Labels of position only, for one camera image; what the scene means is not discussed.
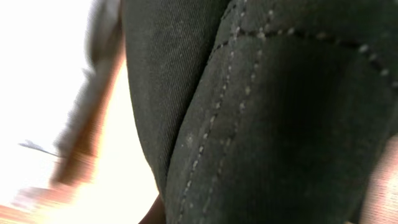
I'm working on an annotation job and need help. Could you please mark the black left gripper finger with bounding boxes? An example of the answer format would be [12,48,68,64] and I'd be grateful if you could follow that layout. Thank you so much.
[139,195,166,224]

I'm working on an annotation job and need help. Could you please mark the black shorts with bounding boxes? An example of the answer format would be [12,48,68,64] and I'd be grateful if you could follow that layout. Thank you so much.
[123,0,397,224]

